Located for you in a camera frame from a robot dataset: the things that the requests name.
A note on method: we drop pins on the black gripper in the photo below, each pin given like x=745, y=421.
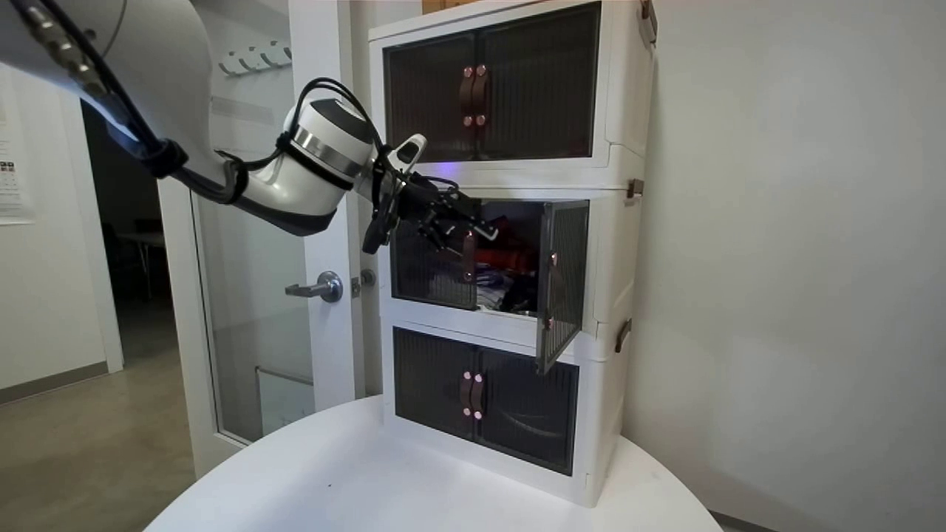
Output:
x=430, y=202

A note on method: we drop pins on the dark translucent cabinet door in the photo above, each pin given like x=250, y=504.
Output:
x=430, y=378
x=526, y=415
x=562, y=283
x=541, y=88
x=430, y=99
x=424, y=282

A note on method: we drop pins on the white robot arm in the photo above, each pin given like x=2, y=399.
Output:
x=305, y=165

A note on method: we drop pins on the red item inside cabinet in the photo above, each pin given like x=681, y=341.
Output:
x=506, y=252

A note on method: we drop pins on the black item inside cabinet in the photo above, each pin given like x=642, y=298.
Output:
x=513, y=292

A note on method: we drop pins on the brown cabinet side latch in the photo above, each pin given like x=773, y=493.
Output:
x=622, y=338
x=649, y=17
x=634, y=190

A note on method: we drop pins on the white framed glass room door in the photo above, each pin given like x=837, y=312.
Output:
x=330, y=325

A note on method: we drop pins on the white coat hook rack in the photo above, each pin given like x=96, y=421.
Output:
x=256, y=57

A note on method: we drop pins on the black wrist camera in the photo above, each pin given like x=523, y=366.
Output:
x=376, y=226

